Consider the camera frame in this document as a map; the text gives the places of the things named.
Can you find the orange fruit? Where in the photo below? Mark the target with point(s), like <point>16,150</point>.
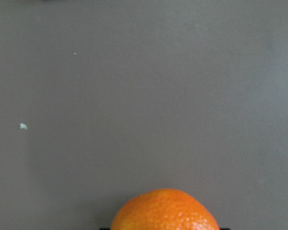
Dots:
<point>164,209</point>

